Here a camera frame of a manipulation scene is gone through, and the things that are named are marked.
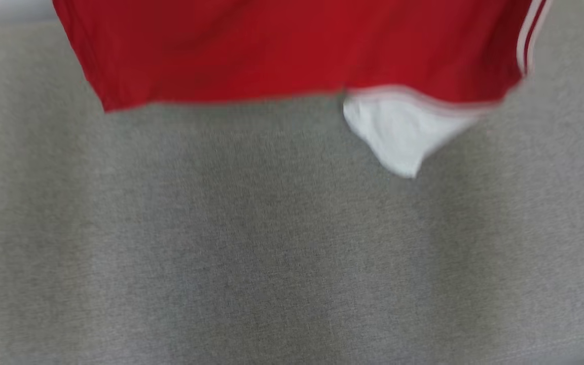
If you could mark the red garment with white stripes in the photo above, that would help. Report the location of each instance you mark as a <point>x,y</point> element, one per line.
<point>297,45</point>

